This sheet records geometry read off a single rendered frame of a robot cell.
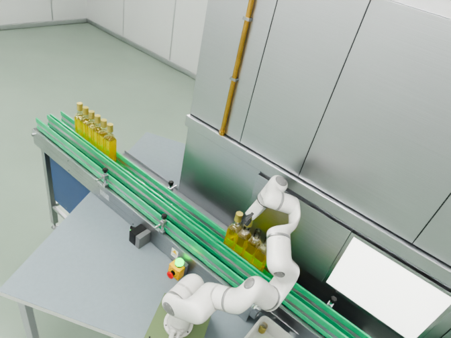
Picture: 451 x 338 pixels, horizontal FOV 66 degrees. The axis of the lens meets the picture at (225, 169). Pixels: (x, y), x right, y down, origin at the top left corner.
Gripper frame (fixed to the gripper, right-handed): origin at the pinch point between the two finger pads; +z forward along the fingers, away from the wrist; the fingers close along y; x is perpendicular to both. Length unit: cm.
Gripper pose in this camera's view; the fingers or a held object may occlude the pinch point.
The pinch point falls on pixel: (249, 219)
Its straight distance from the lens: 159.9
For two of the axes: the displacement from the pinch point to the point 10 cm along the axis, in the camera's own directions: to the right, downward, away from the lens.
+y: -6.0, 3.8, -7.1
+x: 7.0, 6.8, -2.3
